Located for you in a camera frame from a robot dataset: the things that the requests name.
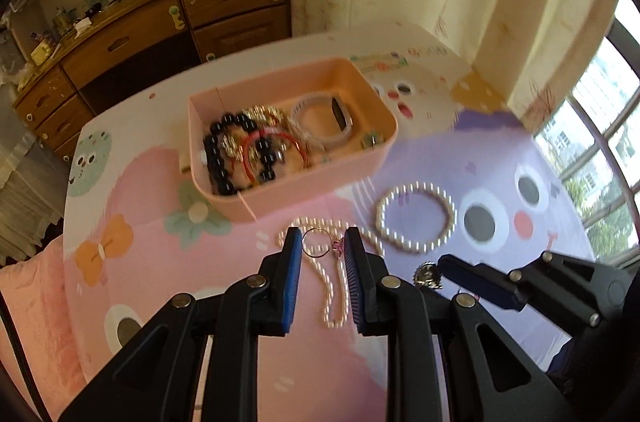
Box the white lace cloth cover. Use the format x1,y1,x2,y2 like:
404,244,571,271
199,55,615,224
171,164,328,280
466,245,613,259
1,27,67,266

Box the cartoon printed table cover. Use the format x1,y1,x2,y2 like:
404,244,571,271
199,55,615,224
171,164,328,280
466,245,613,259
63,23,593,421

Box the wooden desk with drawers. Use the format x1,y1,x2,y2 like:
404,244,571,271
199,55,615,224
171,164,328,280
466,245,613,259
13,0,292,161

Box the gold rhinestone bracelet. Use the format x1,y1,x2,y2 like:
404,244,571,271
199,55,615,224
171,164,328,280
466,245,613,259
219,103,302,158

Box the white smart watch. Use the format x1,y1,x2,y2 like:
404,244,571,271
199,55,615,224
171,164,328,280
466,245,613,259
290,91,356,155

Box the ring with red stone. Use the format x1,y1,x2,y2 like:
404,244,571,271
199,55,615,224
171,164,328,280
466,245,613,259
300,227,347,259

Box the pearl bracelet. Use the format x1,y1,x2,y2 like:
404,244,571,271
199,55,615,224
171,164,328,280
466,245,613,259
373,181,458,255

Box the window frame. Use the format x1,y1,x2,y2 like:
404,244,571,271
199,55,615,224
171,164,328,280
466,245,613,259
535,0,639,268

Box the pink plastic tray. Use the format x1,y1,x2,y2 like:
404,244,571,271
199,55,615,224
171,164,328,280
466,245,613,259
186,58,398,222

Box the red bangle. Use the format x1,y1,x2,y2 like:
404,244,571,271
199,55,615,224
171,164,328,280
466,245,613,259
241,127,311,187

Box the black bead bracelet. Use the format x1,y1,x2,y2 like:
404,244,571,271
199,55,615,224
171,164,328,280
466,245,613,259
200,111,279,197

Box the pink bed quilt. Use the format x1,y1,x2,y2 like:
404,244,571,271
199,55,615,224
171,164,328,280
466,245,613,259
0,237,86,420

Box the long pearl necklace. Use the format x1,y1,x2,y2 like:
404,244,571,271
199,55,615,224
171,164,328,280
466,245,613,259
278,216,386,330

